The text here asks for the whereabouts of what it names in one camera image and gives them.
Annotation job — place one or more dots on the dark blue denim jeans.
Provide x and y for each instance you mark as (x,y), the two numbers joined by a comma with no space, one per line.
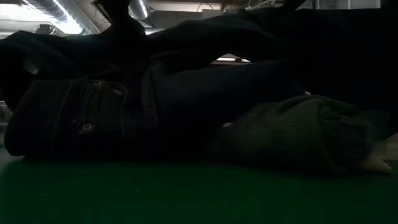
(202,102)

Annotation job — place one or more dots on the dark green garment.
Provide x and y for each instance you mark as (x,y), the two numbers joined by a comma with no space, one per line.
(295,133)

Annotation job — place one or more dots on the beige shorts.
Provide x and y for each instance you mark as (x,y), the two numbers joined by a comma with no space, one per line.
(377,165)

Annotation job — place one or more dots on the green table mat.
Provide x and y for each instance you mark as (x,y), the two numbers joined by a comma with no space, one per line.
(155,193)

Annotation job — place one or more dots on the smooth silver ventilation duct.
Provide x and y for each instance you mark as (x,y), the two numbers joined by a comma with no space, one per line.
(138,9)

